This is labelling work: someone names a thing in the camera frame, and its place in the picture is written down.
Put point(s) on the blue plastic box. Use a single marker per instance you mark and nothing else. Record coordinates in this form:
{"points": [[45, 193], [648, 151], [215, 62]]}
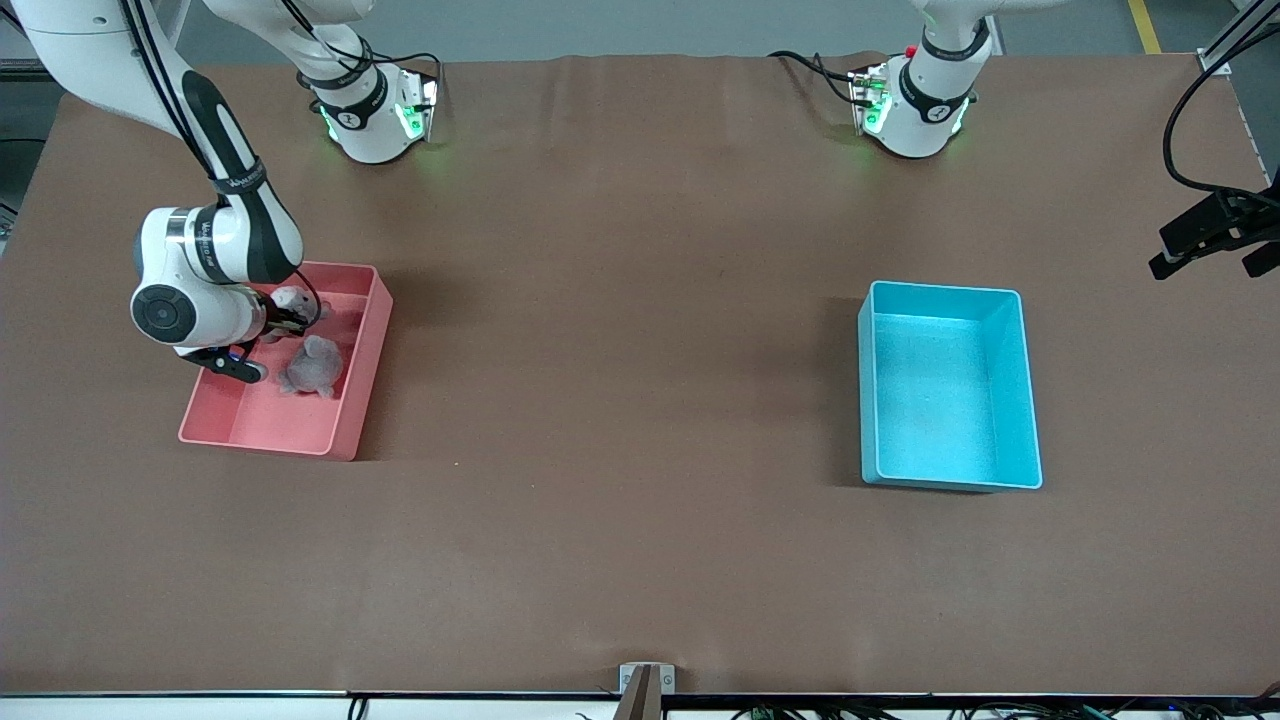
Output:
{"points": [[940, 420]]}

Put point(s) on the grey plush toy white face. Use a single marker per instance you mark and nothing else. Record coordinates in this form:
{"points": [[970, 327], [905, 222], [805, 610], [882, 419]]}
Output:
{"points": [[295, 300]]}

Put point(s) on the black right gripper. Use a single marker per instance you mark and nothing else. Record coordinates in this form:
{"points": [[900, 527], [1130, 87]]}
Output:
{"points": [[279, 320]]}

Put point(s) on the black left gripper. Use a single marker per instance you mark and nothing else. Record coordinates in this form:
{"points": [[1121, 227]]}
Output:
{"points": [[1243, 211]]}

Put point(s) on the pink plastic box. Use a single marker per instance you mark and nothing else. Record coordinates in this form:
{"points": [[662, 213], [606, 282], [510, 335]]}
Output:
{"points": [[290, 420]]}

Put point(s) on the left arm base connector plate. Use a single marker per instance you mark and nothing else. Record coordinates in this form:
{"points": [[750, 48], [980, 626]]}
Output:
{"points": [[865, 90]]}

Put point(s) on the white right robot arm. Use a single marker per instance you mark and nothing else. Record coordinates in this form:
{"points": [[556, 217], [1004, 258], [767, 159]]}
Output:
{"points": [[230, 250]]}

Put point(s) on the brown camera post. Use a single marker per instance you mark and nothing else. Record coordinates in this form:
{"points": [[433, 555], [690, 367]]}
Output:
{"points": [[640, 700]]}

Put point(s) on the brown table cover sheet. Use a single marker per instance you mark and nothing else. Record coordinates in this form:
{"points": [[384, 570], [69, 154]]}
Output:
{"points": [[640, 550]]}

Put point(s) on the right arm base connector plate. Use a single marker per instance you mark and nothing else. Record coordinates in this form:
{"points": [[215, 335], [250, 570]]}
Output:
{"points": [[425, 95]]}

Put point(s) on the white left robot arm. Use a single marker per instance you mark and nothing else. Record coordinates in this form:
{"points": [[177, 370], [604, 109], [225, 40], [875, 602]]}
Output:
{"points": [[925, 120]]}

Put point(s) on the aluminium frame profile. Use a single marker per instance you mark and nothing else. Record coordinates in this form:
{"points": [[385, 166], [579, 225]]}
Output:
{"points": [[1225, 45], [20, 70]]}

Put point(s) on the plain grey plush toy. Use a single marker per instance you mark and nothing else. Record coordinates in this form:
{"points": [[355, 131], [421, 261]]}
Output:
{"points": [[315, 365]]}

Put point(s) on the small metal bracket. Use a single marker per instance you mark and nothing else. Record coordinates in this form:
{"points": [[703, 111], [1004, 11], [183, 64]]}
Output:
{"points": [[668, 680]]}

